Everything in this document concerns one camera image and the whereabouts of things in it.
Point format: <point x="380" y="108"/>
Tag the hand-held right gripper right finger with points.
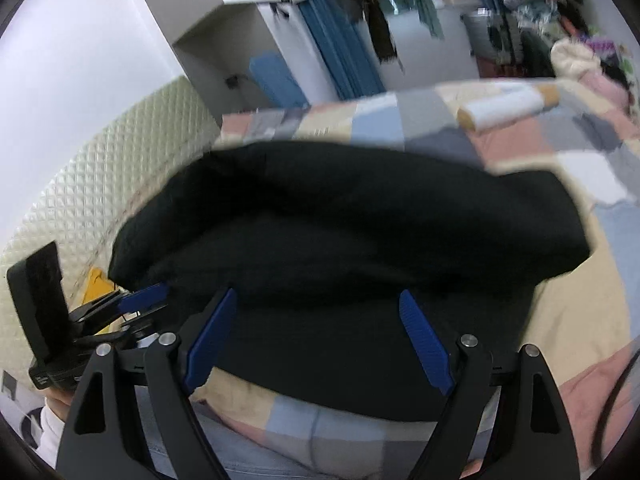
<point x="425" y="340"/>

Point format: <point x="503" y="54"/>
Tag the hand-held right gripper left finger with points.
<point x="210" y="340"/>

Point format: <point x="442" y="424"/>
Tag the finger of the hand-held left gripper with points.
<point x="120" y="332"/>
<point x="145" y="297"/>

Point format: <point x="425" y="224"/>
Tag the black puffer jacket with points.
<point x="325" y="240"/>

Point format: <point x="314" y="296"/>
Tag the person's left forearm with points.
<point x="50" y="430"/>

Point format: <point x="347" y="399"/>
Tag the pile of mixed clothes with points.
<point x="575" y="0"/>

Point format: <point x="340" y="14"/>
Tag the yellow cartoon pillow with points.
<point x="100" y="287"/>

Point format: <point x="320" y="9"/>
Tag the cream quilted headboard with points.
<point x="100" y="175"/>

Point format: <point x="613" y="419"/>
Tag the pastel checkered bed blanket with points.
<point x="575" y="310"/>

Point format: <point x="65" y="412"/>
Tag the black belt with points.
<point x="607" y="410"/>

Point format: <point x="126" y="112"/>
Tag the white cylindrical bolster pillow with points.
<point x="505" y="107"/>

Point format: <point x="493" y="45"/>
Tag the blue padded board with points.
<point x="277" y="80"/>

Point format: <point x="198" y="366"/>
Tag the grey wardrobe cabinet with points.
<point x="220" y="10"/>

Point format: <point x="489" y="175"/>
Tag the blue curtain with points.
<point x="340" y="50"/>

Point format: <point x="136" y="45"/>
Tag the grey suitcase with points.
<point x="492" y="37"/>

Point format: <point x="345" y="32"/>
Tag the cream rolled quilt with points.
<point x="575" y="60"/>

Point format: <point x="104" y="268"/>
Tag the hanging teal scarf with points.
<point x="425" y="15"/>

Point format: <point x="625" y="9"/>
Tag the hanging brown plaid scarf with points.
<point x="375" y="15"/>

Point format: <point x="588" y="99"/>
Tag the black wall outlet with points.
<point x="232" y="81"/>

